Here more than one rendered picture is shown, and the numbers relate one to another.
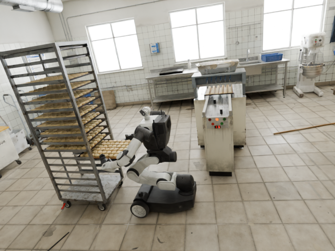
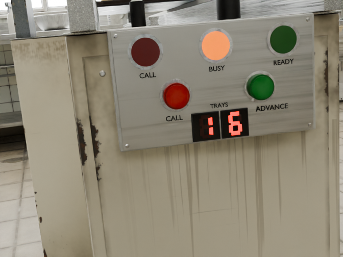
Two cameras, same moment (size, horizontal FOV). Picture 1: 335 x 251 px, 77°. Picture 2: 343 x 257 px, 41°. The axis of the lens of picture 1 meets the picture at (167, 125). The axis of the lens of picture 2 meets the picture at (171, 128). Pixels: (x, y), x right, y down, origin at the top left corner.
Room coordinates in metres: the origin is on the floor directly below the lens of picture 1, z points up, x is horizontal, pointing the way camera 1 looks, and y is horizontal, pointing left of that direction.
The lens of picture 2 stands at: (1.74, -0.28, 0.84)
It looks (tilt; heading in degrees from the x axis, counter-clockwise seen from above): 12 degrees down; 335
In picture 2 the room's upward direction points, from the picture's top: 5 degrees counter-clockwise
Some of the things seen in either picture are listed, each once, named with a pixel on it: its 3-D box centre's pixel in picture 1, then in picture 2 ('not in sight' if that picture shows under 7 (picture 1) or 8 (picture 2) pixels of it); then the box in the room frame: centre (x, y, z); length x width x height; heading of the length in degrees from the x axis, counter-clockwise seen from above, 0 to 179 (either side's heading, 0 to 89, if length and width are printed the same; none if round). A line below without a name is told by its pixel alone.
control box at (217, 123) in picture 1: (217, 122); (214, 81); (2.21, -0.56, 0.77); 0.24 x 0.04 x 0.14; 72
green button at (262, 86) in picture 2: not in sight; (260, 86); (2.18, -0.61, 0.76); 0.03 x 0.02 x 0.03; 72
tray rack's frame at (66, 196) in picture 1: (73, 129); not in sight; (2.24, 1.05, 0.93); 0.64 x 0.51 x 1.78; 73
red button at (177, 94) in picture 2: not in sight; (175, 95); (2.21, -0.51, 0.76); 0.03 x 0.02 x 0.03; 72
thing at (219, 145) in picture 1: (219, 134); (182, 215); (2.56, -0.67, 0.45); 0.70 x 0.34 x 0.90; 162
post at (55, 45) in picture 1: (83, 134); not in sight; (1.94, 0.82, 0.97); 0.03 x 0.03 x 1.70; 73
